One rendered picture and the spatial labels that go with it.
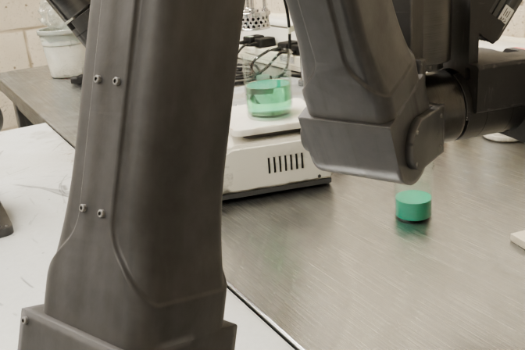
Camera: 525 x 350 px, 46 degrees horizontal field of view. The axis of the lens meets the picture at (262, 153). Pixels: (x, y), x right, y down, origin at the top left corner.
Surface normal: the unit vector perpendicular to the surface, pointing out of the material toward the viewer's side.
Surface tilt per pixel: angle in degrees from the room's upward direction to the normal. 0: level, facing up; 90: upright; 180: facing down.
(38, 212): 0
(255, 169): 90
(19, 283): 0
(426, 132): 90
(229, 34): 91
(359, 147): 112
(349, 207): 0
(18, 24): 90
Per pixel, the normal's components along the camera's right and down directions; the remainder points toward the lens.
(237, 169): 0.23, 0.30
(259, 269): -0.08, -0.94
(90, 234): -0.58, -0.03
